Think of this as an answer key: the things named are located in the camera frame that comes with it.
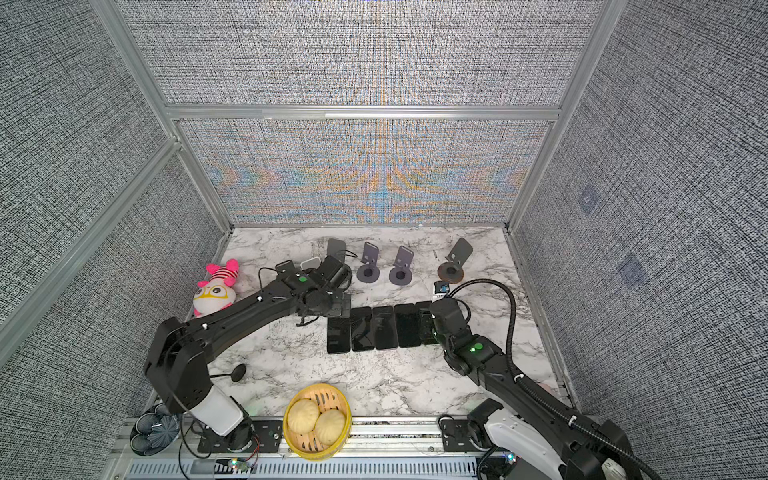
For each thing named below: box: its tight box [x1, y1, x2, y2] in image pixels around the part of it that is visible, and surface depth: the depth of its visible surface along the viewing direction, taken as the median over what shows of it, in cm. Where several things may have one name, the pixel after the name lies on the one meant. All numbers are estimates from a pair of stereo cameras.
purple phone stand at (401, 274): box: [389, 245, 414, 286], surface depth 103 cm
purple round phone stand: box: [356, 241, 380, 283], surface depth 104 cm
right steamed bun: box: [314, 409, 347, 446], surface depth 71 cm
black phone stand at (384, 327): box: [373, 305, 398, 350], surface depth 95 cm
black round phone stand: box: [275, 260, 296, 280], surface depth 96 cm
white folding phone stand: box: [300, 256, 321, 271], surface depth 96 cm
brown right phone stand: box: [437, 238, 473, 284], surface depth 102 cm
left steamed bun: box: [288, 399, 320, 434], surface depth 73 cm
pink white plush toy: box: [193, 259, 239, 317], surface depth 95 cm
